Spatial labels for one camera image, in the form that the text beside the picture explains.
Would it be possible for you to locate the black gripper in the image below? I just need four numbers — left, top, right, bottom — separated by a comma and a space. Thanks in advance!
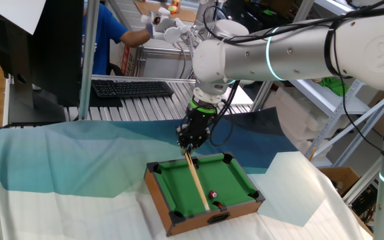
177, 107, 217, 155

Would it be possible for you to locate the wooden pool cue black butt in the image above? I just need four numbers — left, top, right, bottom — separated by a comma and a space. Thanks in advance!
183, 150, 211, 213

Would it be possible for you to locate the white haptic teleoperation device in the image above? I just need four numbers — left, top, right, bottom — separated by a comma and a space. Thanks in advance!
141, 8, 249, 51

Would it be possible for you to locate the person right forearm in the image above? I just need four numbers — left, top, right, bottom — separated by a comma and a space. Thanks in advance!
119, 28, 152, 48

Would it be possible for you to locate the mini green felt pool table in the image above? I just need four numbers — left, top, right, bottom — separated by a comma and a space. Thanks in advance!
143, 152, 266, 238

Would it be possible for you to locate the black computer keyboard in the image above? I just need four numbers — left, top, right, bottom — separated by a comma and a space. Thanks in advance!
91, 79, 175, 99

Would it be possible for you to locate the aluminium profile workbench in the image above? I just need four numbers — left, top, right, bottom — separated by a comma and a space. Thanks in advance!
107, 0, 199, 79

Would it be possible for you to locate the black desk pad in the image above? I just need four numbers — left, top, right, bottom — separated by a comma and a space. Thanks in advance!
88, 85, 123, 108

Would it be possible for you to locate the red white label sign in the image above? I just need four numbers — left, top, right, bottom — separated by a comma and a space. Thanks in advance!
121, 46, 136, 77

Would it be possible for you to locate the white foam packing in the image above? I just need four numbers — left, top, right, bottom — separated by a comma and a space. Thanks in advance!
265, 87, 351, 157

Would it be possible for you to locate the black office chair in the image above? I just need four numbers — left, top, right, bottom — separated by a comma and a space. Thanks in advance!
107, 63, 125, 77

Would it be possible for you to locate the blue white gradient tablecloth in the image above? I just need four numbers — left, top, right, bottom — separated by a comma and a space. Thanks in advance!
0, 107, 375, 240

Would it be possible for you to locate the flat cardboard sheet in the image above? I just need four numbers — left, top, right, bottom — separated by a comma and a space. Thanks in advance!
134, 1, 197, 23

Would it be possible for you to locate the person in blue shirt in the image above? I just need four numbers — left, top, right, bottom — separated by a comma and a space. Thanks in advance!
83, 3, 129, 76

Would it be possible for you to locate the grey slotted metal shelf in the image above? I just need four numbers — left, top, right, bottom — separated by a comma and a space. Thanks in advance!
290, 78, 384, 167

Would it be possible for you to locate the black equipment case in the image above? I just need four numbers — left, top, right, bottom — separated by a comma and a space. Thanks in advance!
218, 0, 299, 34

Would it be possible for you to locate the green plastic item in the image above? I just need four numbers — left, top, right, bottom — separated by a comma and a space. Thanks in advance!
320, 76, 349, 97

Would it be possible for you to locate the open cardboard box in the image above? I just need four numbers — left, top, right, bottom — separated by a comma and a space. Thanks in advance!
318, 166, 361, 197

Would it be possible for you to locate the black computer monitor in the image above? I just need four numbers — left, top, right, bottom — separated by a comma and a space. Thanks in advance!
0, 0, 85, 126

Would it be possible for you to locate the black electronic device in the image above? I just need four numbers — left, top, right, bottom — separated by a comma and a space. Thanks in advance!
351, 186, 378, 216

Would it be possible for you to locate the tall brown cardboard box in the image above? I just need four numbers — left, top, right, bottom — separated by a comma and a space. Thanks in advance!
367, 90, 384, 136

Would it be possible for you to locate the white paper sheet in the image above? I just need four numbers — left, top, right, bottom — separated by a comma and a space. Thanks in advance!
0, 0, 47, 35

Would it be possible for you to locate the green wrist adapter ring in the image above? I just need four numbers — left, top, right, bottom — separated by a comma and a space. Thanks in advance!
188, 97, 218, 115

